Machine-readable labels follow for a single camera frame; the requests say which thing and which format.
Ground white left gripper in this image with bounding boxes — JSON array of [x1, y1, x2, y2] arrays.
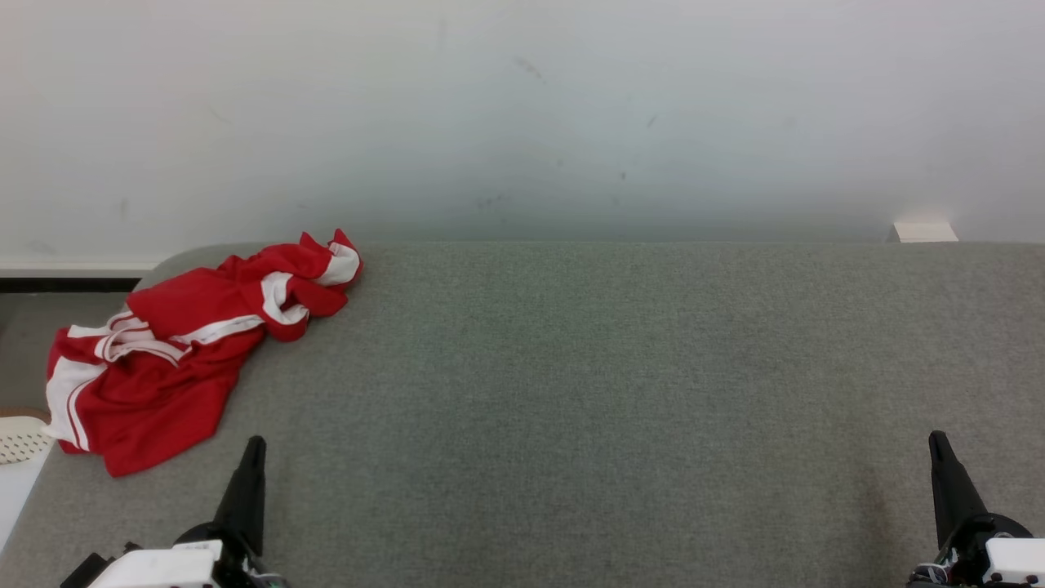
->
[[86, 435, 288, 588]]

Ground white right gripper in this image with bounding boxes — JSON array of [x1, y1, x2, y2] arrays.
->
[[908, 430, 1045, 588]]

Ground red jersey white sleeves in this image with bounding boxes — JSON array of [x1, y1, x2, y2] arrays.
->
[[45, 313, 266, 479]]

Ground red jersey with number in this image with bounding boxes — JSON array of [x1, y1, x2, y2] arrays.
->
[[127, 230, 364, 344]]

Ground white perforated laundry basket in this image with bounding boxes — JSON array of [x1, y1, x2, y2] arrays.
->
[[0, 415, 56, 550]]

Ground white wall socket box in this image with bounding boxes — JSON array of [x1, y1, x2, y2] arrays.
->
[[887, 220, 960, 244]]

